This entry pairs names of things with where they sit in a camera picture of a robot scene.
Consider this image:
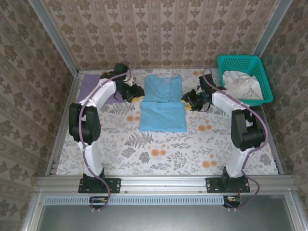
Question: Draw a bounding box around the light blue printed t-shirt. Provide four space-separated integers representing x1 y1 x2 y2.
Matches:
140 74 188 133

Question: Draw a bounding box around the purple folded t-shirt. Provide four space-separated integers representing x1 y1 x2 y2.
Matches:
76 74 126 105

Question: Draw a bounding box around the white crumpled t-shirt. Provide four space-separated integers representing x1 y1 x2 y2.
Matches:
221 70 264 100

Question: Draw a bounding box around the floral patterned table cover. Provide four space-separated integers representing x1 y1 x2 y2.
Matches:
55 69 279 176

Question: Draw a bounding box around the teal plastic basket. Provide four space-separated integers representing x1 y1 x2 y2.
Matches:
217 55 274 107

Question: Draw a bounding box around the grey metal panel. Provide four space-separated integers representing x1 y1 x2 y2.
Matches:
23 193 300 231

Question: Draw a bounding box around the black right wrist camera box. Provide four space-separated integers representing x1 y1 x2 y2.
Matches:
181 91 194 102

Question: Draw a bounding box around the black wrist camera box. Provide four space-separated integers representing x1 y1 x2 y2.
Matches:
130 84 145 98
181 91 194 102

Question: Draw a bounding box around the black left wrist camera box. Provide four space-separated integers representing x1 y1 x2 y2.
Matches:
130 84 145 98

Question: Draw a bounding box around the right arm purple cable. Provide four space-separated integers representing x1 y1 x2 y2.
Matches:
203 69 269 213

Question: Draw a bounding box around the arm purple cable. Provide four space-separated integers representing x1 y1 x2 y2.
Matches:
80 68 132 214
203 69 269 213

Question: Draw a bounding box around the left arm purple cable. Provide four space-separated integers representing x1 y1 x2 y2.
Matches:
80 68 132 214

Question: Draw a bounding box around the aluminium side rail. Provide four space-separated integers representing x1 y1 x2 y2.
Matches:
261 105 285 175
45 71 83 176

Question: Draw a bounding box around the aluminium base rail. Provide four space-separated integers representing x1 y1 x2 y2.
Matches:
36 175 295 193

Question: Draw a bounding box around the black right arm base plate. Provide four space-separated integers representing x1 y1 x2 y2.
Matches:
205 177 251 194

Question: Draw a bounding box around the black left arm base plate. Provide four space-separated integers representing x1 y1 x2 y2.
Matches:
78 177 121 194

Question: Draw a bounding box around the aluminium frame post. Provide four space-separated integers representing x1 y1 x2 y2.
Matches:
252 0 294 58
27 0 80 76

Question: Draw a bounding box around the grey slotted cable duct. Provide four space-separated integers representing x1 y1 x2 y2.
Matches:
43 195 226 206

